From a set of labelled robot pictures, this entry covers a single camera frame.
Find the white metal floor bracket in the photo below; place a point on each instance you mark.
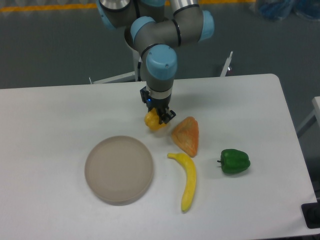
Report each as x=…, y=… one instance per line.
x=227, y=66

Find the black device at table edge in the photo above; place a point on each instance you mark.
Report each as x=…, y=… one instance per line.
x=311, y=214

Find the yellow toy banana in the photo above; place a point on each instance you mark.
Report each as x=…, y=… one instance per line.
x=191, y=178

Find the beige round plate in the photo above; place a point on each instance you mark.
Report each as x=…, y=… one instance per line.
x=119, y=170

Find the yellow toy pepper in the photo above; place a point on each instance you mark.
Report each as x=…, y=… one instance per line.
x=152, y=122

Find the green toy pepper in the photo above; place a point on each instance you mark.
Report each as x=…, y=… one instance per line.
x=233, y=161

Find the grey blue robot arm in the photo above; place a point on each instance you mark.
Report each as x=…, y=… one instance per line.
x=155, y=38

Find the orange toy fruit wedge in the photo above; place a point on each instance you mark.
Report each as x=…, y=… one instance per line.
x=186, y=136

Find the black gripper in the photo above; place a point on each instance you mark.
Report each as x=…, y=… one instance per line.
x=158, y=103

